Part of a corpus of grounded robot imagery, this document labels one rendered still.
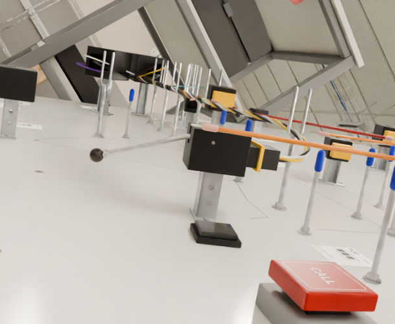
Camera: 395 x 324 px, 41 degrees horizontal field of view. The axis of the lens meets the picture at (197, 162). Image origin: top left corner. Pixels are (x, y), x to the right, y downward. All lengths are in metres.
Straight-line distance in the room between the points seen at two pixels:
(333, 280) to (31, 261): 0.20
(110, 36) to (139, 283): 7.70
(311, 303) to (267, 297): 0.04
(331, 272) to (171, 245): 0.15
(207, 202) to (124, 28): 7.56
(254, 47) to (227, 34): 0.10
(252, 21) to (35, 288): 1.38
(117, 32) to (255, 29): 6.46
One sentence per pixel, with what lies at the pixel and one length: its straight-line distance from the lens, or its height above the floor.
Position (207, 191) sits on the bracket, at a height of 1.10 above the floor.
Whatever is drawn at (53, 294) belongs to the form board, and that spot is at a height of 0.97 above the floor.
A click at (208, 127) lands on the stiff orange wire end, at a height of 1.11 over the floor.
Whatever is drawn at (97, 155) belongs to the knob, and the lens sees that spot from 0.51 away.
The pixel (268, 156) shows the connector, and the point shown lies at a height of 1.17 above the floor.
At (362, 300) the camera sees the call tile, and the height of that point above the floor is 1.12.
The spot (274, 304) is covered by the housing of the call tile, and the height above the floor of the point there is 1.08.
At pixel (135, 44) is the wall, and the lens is 8.06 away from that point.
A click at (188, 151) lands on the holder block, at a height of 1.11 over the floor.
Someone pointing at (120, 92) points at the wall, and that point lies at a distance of 7.99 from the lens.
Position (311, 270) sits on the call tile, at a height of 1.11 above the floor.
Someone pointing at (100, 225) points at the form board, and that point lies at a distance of 0.47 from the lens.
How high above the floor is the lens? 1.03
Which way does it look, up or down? 8 degrees up
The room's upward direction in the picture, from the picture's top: 59 degrees clockwise
